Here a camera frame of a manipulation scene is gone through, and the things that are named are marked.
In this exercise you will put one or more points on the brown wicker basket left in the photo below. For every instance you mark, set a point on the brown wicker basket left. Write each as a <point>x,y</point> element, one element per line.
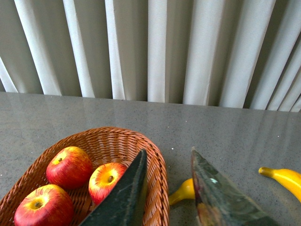
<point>103,145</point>

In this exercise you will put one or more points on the red yellow apple in basket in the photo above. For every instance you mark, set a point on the red yellow apple in basket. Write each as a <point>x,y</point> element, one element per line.
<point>71,168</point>

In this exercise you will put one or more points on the red yellow apple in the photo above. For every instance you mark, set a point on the red yellow apple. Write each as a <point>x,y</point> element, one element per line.
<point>71,168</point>
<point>48,205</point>
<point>104,179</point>

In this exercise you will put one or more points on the yellow banana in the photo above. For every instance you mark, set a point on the yellow banana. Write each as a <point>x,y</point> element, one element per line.
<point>289,179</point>
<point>185,191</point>

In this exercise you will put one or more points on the grey pleated curtain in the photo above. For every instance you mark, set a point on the grey pleated curtain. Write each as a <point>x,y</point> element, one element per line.
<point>229,53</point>

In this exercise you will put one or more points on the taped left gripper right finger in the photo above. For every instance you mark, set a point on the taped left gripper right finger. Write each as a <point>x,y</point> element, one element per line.
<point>219,202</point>

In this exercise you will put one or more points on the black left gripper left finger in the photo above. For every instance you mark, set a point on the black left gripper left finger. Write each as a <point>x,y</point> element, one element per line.
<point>124,206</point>

